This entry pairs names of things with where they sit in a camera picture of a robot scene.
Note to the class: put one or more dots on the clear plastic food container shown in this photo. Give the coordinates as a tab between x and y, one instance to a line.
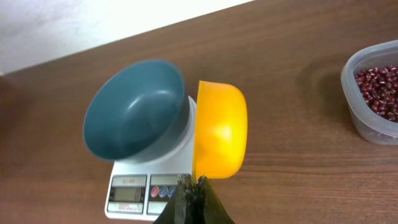
368	124

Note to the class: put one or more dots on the teal plastic bowl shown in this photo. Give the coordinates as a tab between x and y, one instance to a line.
143	109

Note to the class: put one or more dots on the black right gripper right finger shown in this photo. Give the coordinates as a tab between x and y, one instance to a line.
207	207

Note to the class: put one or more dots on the red adzuki beans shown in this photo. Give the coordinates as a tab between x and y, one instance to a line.
378	87

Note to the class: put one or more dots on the white digital kitchen scale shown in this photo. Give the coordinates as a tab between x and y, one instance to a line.
140	186

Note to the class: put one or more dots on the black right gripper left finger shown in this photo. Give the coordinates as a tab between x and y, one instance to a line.
179	208

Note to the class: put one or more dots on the yellow plastic measuring scoop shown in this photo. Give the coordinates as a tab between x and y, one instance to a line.
221	131

